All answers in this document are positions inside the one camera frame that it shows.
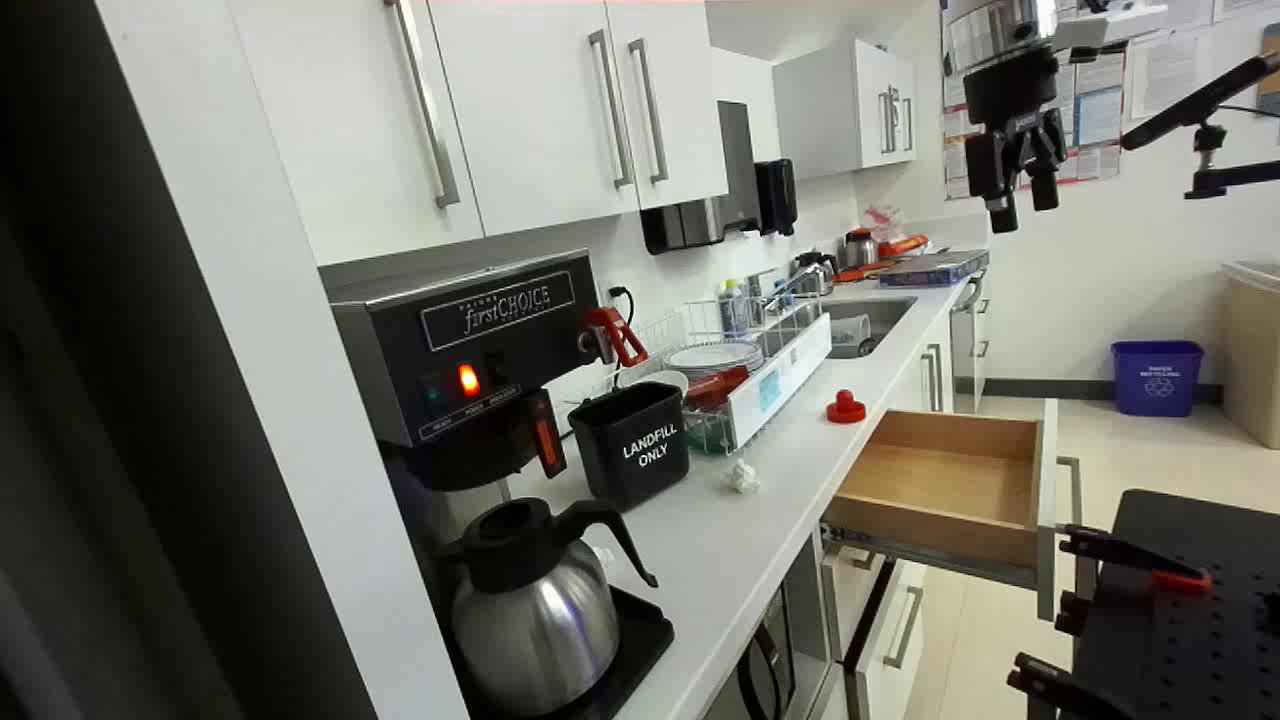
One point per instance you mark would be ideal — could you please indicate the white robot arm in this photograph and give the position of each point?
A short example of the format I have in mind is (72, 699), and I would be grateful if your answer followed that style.
(1084, 23)

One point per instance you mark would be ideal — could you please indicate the white lower cabinet drawer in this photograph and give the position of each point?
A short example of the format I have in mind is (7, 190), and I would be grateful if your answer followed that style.
(885, 653)

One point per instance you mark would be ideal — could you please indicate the white side panel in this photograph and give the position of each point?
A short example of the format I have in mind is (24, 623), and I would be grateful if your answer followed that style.
(264, 266)

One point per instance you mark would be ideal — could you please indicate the open wooden drawer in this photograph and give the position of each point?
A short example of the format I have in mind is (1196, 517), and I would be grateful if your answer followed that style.
(947, 482)

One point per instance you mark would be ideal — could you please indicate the black commercial coffee maker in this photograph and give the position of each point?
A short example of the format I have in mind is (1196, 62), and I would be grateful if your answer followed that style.
(494, 320)

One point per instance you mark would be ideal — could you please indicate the steel kitchen sink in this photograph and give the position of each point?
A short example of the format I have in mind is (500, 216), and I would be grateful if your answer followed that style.
(866, 324)

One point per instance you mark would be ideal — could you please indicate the black perforated table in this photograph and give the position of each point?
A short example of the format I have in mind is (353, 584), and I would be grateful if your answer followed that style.
(1185, 624)

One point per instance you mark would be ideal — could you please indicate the blue recycling bin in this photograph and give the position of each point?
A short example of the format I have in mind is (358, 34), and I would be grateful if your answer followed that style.
(1159, 378)

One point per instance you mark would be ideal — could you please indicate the red round lid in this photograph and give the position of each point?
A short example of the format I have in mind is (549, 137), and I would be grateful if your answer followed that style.
(845, 411)

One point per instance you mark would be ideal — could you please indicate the crumpled white paper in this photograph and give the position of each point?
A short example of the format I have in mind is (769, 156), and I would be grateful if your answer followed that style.
(740, 479)

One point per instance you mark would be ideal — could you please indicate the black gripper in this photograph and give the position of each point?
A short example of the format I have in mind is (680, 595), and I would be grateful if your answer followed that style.
(1015, 84)

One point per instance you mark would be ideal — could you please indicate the white plate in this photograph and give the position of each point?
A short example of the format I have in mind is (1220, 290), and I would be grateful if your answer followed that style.
(704, 359)

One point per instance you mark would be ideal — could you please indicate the dark refrigerator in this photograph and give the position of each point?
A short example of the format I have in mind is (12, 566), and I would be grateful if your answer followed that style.
(123, 403)

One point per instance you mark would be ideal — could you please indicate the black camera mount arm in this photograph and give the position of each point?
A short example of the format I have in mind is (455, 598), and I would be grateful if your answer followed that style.
(1207, 103)

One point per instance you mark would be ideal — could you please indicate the blue tray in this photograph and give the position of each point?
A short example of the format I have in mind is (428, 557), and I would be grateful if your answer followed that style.
(926, 275)

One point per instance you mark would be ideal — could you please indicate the steel kettle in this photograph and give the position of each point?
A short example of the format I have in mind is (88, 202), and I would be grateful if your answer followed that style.
(856, 250)

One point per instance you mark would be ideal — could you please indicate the beige bin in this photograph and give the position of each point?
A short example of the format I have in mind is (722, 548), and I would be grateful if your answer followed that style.
(1254, 353)

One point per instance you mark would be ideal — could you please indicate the black clamp with red tip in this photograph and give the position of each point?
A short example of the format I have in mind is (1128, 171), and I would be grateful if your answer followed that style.
(1133, 560)

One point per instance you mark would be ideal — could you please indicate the chrome faucet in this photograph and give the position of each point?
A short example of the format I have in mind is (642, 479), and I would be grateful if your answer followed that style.
(799, 290)

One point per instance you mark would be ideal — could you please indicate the wall posters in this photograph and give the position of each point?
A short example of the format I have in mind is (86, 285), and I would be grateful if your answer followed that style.
(1097, 112)

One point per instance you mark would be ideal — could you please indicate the white upper cabinet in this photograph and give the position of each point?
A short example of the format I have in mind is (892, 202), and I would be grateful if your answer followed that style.
(534, 104)

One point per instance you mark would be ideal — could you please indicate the black landfill only bin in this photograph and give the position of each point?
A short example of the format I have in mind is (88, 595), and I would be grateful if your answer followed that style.
(632, 455)

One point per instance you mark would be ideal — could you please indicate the white rectangular box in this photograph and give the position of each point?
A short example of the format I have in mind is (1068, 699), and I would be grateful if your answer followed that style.
(780, 386)

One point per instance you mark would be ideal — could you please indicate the clear container with green contents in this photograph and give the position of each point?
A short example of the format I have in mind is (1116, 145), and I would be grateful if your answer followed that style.
(704, 426)

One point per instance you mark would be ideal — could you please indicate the small white wall cabinet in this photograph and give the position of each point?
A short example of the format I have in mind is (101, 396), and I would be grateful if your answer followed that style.
(843, 104)

